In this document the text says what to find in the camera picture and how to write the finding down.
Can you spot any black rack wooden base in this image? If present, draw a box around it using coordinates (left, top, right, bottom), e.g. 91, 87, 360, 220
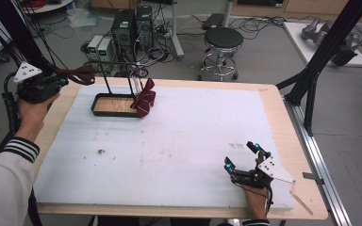
81, 60, 146, 119

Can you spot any tangle of black floor cables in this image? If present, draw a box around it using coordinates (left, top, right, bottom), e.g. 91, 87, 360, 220
227, 14, 315, 41

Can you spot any person's left hand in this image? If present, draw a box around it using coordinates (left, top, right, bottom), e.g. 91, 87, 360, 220
14, 92, 61, 143

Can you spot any black frame strut with cables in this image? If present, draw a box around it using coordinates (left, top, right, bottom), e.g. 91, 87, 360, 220
0, 0, 74, 95

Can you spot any white power supply box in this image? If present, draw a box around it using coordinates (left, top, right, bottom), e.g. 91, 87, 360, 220
87, 34, 104, 61
97, 38, 114, 62

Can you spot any round white table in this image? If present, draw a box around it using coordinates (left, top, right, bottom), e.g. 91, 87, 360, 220
19, 0, 75, 15

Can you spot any person's right sleeve striped cuff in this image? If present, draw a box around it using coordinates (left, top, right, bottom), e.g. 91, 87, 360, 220
240, 218, 272, 226

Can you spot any person's left sleeve striped cuff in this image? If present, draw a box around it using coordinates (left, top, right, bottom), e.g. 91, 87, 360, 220
0, 136, 41, 226

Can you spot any person's right hand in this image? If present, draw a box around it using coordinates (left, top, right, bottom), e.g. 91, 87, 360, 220
243, 185, 270, 220

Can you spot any black flat box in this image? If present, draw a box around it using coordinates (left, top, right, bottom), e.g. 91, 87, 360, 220
201, 12, 226, 31

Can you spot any grey metal table leg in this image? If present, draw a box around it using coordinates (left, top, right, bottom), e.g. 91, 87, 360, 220
169, 0, 186, 61

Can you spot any clear plastic bag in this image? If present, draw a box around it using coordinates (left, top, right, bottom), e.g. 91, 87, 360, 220
66, 7, 103, 30

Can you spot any black round stool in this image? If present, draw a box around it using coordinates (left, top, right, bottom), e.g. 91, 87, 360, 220
196, 25, 245, 83

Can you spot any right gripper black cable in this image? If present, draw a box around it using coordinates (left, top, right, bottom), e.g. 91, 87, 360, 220
263, 185, 275, 218

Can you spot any red striped bow tie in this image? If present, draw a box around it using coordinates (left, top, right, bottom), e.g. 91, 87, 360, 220
129, 70, 157, 119

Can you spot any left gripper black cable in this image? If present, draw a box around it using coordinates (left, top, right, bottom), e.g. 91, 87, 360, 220
1, 71, 23, 136

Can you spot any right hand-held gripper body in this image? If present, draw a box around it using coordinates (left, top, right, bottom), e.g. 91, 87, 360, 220
231, 152, 296, 190

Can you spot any black angled frame strut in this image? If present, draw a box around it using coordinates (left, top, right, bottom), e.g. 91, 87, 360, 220
275, 0, 362, 137

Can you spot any white foam mat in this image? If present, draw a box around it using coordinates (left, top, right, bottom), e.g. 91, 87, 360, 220
32, 83, 295, 211

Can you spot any large black computer tower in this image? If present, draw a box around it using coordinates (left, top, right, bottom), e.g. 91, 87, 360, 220
110, 8, 137, 53

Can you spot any grey metal bracket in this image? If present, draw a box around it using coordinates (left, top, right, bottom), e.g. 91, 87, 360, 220
302, 171, 325, 186

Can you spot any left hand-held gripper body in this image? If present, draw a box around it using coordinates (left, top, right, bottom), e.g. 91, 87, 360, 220
13, 61, 62, 105

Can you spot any thin wooden stick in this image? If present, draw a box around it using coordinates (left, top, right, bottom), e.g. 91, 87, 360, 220
288, 190, 314, 217

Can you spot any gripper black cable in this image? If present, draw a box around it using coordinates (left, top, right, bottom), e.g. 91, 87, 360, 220
1, 71, 23, 136
263, 185, 275, 218

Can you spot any white metal post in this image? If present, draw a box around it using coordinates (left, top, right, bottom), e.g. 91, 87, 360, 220
222, 0, 235, 28

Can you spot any aluminium rail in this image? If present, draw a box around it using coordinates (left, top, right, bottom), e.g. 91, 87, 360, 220
283, 99, 354, 226

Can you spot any slim black computer tower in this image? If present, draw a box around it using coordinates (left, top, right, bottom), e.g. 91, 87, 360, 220
135, 5, 155, 50

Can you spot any white floor board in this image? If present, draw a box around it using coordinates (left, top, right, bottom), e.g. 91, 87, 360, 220
282, 21, 362, 69

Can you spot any person's sleeve striped cuff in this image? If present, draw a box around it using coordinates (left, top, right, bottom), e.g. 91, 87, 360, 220
240, 218, 272, 226
0, 136, 41, 226

